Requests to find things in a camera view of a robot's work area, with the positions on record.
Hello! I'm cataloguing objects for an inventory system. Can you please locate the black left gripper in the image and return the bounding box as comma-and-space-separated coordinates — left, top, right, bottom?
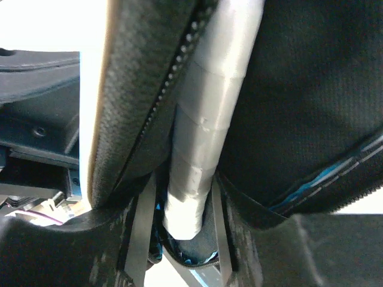
1, 49, 81, 203

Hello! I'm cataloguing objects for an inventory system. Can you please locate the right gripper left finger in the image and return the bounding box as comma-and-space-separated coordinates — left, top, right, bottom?
1, 174, 156, 286

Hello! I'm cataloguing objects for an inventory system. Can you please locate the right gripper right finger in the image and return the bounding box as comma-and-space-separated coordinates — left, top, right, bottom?
211, 176, 382, 286

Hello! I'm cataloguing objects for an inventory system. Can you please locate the blue racket bag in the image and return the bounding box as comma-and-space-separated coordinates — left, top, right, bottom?
79, 1, 382, 270

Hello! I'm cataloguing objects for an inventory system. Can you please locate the badminton racket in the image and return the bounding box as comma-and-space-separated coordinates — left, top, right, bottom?
163, 1, 265, 240

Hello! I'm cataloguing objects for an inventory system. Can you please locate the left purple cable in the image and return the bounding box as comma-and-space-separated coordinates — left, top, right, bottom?
17, 210, 65, 225

